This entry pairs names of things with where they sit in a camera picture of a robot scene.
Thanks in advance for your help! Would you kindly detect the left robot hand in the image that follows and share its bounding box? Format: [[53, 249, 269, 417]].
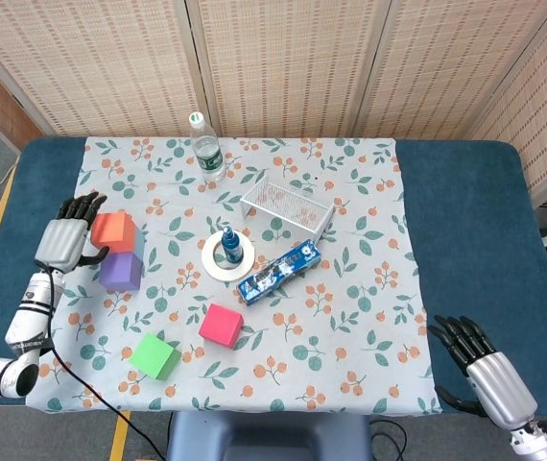
[[34, 191, 110, 276]]

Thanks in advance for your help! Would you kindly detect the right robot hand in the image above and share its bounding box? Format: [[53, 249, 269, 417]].
[[427, 314, 539, 431]]

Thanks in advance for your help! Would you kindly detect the orange foam block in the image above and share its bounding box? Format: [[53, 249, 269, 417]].
[[89, 210, 137, 255]]

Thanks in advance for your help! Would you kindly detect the purple foam block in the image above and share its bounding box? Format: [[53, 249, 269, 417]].
[[98, 251, 144, 293]]

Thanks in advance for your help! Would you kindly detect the green foam block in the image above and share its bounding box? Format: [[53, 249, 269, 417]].
[[128, 332, 182, 382]]

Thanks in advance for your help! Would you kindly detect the pink foam block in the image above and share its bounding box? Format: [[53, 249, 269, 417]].
[[198, 302, 245, 350]]

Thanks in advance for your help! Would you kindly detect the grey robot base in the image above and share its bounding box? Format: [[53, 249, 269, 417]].
[[164, 411, 376, 461]]

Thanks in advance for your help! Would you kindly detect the white tape roll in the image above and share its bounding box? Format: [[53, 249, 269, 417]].
[[201, 230, 257, 282]]

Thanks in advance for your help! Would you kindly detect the dark teal table cover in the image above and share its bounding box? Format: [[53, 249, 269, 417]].
[[0, 136, 547, 417]]

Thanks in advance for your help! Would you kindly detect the blue spray bottle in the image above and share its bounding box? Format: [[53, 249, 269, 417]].
[[220, 226, 246, 265]]

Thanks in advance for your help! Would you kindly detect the clear plastic water bottle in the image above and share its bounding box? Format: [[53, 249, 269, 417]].
[[188, 110, 228, 184]]

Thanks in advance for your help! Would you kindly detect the floral tablecloth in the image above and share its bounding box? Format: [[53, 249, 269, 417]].
[[27, 136, 443, 416]]

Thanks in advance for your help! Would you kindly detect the blue cookie box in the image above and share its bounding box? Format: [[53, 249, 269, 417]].
[[235, 238, 323, 309]]

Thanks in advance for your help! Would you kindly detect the white mesh basket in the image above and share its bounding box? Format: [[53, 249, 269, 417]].
[[239, 173, 337, 244]]

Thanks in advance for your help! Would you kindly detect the bamboo folding screen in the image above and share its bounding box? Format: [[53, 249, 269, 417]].
[[0, 0, 547, 194]]

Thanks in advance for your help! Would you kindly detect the black floor cable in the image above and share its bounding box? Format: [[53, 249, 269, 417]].
[[368, 419, 408, 461]]

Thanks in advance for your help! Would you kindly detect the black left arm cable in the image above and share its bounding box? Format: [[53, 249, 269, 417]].
[[44, 267, 167, 461]]

